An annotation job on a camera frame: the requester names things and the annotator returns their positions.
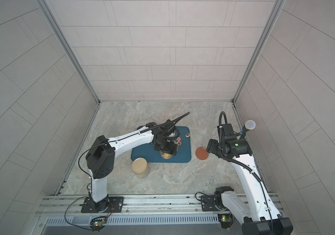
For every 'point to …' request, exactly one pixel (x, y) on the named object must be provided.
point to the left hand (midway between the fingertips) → (173, 151)
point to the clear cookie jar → (165, 155)
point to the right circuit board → (226, 220)
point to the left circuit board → (97, 223)
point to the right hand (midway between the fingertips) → (212, 147)
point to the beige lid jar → (139, 167)
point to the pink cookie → (178, 139)
